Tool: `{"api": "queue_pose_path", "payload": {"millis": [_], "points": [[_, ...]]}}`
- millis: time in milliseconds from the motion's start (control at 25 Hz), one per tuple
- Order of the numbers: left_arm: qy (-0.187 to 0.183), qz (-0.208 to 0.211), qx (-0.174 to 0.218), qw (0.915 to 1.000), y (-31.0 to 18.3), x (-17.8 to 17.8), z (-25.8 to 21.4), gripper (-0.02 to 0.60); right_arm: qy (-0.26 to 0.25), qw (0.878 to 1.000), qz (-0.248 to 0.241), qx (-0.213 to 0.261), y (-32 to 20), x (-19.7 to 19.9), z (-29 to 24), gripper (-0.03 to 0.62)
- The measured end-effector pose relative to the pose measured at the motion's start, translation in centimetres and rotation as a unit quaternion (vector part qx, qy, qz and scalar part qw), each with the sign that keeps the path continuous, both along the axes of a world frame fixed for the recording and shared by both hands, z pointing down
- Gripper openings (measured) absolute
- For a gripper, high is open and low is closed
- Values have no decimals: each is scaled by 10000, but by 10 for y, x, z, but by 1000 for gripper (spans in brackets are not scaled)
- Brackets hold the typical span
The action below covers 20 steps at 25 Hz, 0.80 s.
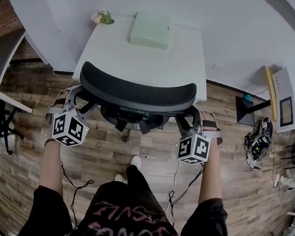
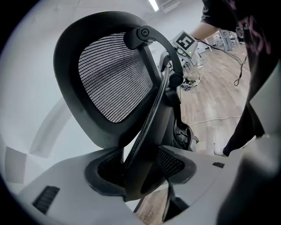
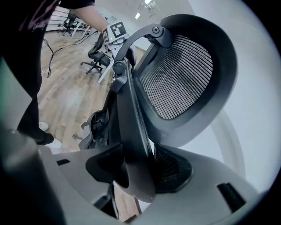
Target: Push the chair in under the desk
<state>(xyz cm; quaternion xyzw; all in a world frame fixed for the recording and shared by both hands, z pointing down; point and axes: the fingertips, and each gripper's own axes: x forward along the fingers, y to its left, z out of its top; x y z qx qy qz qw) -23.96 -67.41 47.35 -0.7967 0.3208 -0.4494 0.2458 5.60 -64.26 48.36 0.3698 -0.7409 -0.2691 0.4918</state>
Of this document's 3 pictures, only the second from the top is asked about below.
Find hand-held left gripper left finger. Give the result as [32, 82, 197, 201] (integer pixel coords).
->
[17, 146, 142, 225]

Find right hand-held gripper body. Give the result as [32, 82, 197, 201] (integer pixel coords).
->
[169, 30, 198, 65]

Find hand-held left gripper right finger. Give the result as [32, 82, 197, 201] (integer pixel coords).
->
[157, 145, 244, 209]

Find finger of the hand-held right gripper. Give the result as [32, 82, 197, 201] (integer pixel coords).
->
[159, 54, 174, 73]

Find black mesh office chair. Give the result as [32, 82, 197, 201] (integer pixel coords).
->
[52, 11, 199, 222]

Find person's right forearm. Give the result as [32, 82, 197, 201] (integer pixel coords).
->
[189, 21, 220, 41]

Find person's white shoe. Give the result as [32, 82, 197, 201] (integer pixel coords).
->
[216, 146, 229, 157]

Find ceiling light strip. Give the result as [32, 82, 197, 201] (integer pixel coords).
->
[148, 0, 160, 12]

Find person's black trousers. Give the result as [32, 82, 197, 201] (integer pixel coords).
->
[223, 54, 267, 157]

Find person in black clothes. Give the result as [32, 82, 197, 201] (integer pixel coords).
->
[201, 0, 281, 73]

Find electronics bundle with cables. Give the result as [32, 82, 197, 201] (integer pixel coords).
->
[181, 74, 202, 91]

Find long white cable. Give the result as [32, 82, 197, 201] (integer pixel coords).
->
[188, 115, 242, 126]

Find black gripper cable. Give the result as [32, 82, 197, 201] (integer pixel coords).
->
[195, 38, 249, 87]

